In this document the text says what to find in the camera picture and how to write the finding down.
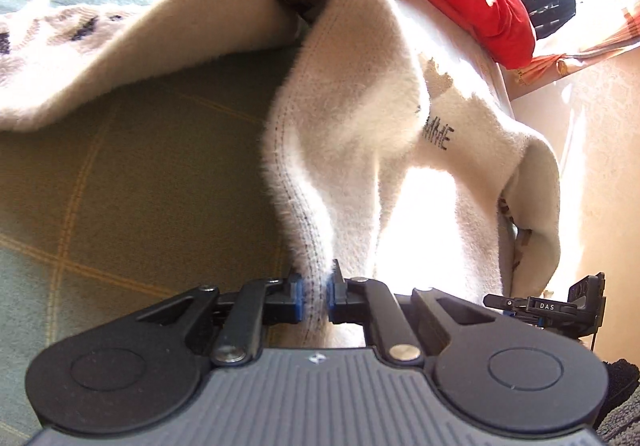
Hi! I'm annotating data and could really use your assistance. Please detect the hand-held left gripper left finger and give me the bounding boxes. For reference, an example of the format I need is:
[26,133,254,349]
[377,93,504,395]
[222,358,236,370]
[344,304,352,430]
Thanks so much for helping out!
[135,273,306,367]

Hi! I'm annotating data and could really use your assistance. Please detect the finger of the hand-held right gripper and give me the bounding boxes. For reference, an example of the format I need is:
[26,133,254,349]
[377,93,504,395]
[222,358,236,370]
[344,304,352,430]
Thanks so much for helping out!
[483,296,532,313]
[502,311,544,328]

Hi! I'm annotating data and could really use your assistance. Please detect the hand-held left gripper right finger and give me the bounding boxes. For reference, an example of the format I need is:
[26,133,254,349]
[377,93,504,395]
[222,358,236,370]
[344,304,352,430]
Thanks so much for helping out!
[325,260,496,362]

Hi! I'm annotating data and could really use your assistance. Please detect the cream knitted sweater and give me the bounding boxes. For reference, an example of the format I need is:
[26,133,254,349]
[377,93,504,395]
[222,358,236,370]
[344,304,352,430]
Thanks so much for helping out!
[0,0,561,352]

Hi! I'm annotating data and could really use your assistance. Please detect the orange curtain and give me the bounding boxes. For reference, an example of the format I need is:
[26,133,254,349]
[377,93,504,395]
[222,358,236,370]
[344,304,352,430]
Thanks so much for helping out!
[517,0,640,86]

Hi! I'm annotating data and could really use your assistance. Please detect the black jacket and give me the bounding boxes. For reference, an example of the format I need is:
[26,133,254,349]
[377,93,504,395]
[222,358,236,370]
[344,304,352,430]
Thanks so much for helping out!
[520,0,578,41]

